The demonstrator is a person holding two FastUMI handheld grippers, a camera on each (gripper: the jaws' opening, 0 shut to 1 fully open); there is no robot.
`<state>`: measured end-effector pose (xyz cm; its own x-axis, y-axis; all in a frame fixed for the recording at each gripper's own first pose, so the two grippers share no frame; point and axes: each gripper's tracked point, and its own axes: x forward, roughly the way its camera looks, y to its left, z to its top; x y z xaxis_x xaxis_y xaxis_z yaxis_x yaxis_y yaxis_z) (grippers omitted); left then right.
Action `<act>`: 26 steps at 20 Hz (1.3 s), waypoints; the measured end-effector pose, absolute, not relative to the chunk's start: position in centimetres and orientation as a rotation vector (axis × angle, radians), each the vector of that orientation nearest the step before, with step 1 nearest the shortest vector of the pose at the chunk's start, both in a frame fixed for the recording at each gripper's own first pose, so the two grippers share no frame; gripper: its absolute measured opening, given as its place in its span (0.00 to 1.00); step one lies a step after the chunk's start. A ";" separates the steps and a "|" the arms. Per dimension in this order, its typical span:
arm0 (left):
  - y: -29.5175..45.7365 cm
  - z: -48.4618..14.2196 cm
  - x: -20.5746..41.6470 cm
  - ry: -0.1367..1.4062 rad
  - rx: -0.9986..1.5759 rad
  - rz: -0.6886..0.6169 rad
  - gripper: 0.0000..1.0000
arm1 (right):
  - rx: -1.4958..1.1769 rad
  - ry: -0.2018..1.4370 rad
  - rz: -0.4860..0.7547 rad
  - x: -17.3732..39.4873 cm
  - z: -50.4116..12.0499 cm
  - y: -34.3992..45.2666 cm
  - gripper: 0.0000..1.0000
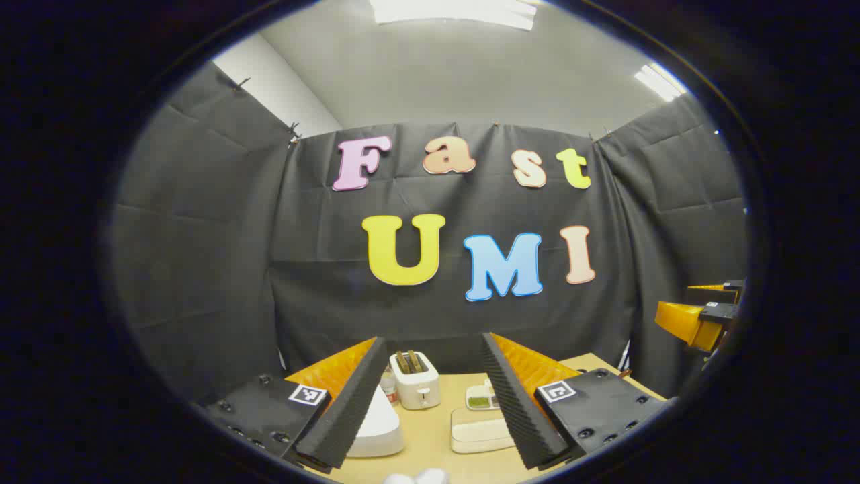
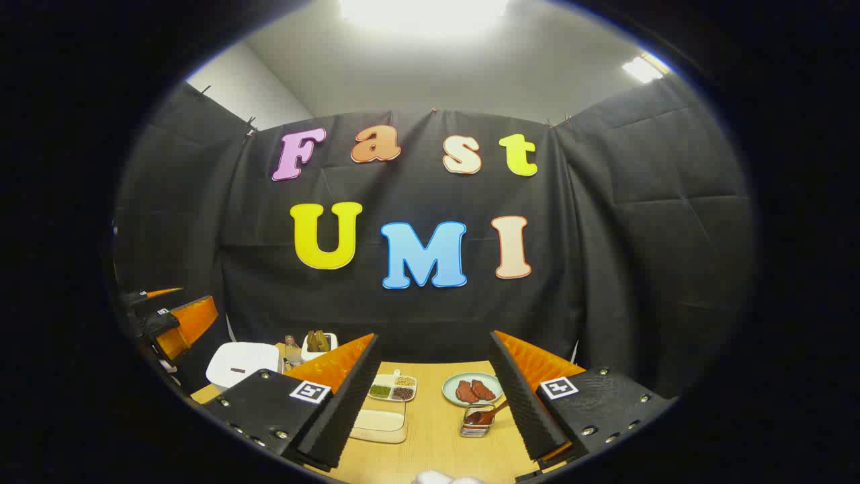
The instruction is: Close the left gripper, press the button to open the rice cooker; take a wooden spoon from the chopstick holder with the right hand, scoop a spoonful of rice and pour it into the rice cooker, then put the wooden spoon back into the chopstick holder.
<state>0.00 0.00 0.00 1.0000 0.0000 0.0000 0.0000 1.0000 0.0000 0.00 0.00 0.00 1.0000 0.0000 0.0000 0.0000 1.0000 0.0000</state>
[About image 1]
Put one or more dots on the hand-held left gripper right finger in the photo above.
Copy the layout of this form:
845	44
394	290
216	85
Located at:
517	410

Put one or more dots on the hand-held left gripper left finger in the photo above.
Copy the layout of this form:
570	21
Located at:
339	417

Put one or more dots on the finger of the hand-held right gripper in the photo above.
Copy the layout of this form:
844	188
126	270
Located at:
719	290
685	323

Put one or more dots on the white rice cooker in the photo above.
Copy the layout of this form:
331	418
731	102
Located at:
379	430

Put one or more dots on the clear rice container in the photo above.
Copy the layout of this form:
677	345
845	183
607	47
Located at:
478	433

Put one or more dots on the white divided grain dish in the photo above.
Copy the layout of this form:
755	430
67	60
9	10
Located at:
478	400

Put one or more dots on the clear plastic bottle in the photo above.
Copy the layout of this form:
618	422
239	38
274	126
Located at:
389	388

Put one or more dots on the brown bread slice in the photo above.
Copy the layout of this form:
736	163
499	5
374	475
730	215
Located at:
415	360
402	363

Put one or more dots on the white toaster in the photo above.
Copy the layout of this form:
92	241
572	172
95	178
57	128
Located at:
418	390

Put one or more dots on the black backdrop cloth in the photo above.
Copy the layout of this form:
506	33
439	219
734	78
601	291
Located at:
201	235

